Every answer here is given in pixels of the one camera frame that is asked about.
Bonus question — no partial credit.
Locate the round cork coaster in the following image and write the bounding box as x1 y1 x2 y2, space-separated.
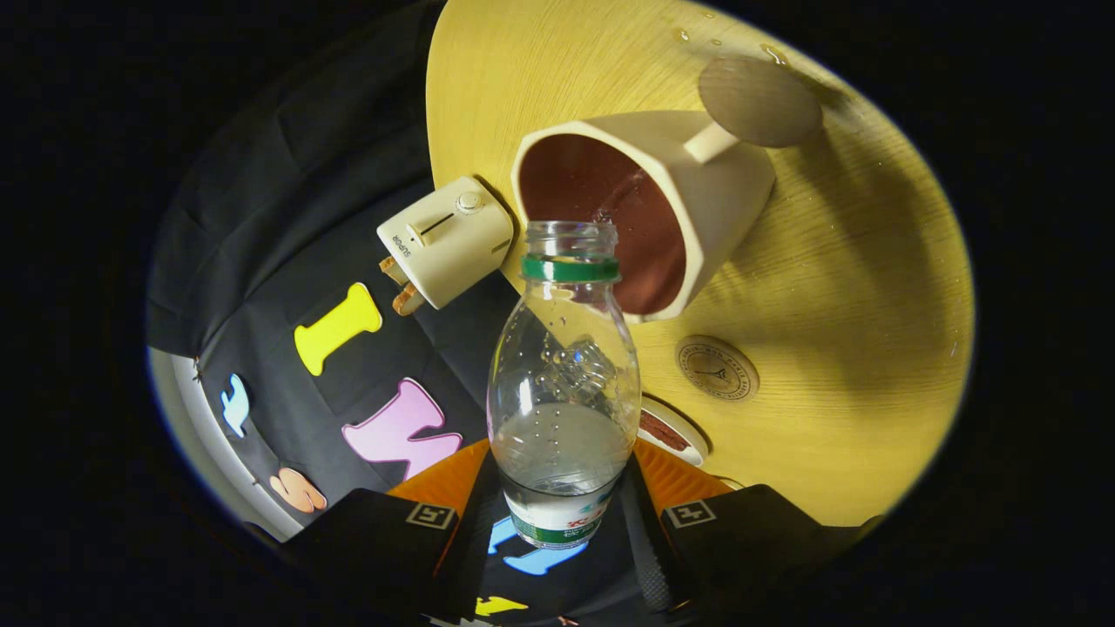
674 335 760 402

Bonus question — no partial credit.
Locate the wooden table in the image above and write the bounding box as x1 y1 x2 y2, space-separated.
425 0 975 528

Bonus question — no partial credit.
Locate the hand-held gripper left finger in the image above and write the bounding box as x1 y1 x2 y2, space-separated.
283 438 503 624

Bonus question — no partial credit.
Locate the red meat steak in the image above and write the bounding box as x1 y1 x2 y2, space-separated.
640 409 691 452

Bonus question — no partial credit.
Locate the black backdrop cloth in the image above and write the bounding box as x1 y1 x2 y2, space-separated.
146 0 663 627

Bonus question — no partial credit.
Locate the clear plastic juice bottle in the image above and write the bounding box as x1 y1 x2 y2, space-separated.
486 220 643 551

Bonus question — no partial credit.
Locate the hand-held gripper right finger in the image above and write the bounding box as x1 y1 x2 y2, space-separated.
617 440 872 624

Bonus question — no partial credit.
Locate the white toaster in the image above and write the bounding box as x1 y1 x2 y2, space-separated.
376 176 515 311

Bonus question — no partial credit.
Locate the white round plate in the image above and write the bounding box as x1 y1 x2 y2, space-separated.
639 394 711 469

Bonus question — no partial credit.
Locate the beige cup with wooden handle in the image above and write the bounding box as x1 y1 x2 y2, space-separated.
510 57 824 325

